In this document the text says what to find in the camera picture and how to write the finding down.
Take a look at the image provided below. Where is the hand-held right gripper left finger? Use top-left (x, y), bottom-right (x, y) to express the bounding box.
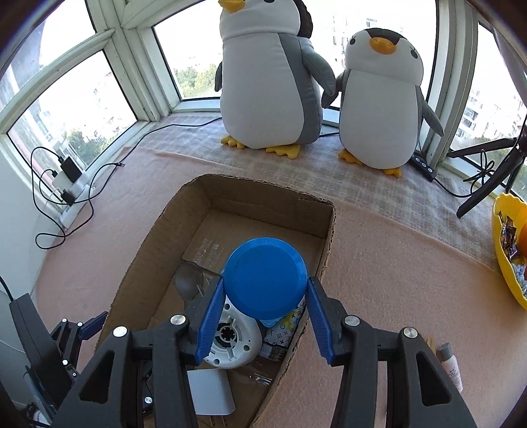
top-left (53, 276), bottom-right (227, 428)

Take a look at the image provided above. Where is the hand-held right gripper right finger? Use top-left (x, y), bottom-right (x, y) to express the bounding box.
top-left (307, 276), bottom-right (478, 428)

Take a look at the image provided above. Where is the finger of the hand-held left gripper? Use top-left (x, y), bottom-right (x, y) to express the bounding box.
top-left (51, 311), bottom-right (109, 342)
top-left (55, 341), bottom-right (82, 376)

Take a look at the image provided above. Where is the blue round container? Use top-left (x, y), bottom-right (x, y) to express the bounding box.
top-left (224, 236), bottom-right (309, 326)

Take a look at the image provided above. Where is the cardboard box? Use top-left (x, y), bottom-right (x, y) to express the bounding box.
top-left (94, 174), bottom-right (336, 428)

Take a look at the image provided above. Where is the white plug-in device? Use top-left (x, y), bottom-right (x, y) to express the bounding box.
top-left (204, 296), bottom-right (263, 369)

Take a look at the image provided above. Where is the patterned white pouch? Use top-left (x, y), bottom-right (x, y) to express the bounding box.
top-left (261, 302), bottom-right (307, 359)

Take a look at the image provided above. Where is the white flat box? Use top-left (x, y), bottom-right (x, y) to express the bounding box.
top-left (187, 368), bottom-right (236, 416)

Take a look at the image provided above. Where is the pink blanket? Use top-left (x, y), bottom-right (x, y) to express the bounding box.
top-left (35, 146), bottom-right (527, 428)

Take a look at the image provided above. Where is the white power strip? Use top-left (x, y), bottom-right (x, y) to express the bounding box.
top-left (60, 167), bottom-right (93, 227)

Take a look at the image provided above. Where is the white tube grey cap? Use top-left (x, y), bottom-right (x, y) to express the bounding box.
top-left (435, 341), bottom-right (464, 392)

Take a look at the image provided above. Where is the grey checked cloth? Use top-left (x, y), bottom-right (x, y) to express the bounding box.
top-left (142, 111), bottom-right (501, 268)

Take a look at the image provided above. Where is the black charger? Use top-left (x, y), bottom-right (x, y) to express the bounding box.
top-left (58, 155), bottom-right (81, 182)

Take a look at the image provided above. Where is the black inline controller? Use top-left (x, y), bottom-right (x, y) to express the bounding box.
top-left (409, 150), bottom-right (437, 182)

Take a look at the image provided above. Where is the yellow bowl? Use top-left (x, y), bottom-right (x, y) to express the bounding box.
top-left (492, 193), bottom-right (527, 310)

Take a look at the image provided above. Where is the pile of wrapped candies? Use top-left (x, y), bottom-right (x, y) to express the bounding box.
top-left (498, 210), bottom-right (527, 295)

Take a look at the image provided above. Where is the small penguin plush toy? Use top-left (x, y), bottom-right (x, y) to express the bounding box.
top-left (321, 28), bottom-right (445, 178)

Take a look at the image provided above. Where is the black tripod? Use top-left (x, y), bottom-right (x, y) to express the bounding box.
top-left (447, 123), bottom-right (527, 219)

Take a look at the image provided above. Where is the large penguin plush toy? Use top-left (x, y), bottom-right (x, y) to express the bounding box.
top-left (214, 0), bottom-right (337, 160)

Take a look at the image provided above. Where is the looped black cable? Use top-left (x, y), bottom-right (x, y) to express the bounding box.
top-left (31, 146), bottom-right (120, 250)

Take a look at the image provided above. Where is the long black cable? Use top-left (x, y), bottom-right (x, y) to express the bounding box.
top-left (116, 117), bottom-right (223, 167)

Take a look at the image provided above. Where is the white window frame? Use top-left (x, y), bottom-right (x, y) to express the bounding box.
top-left (0, 0), bottom-right (527, 165)

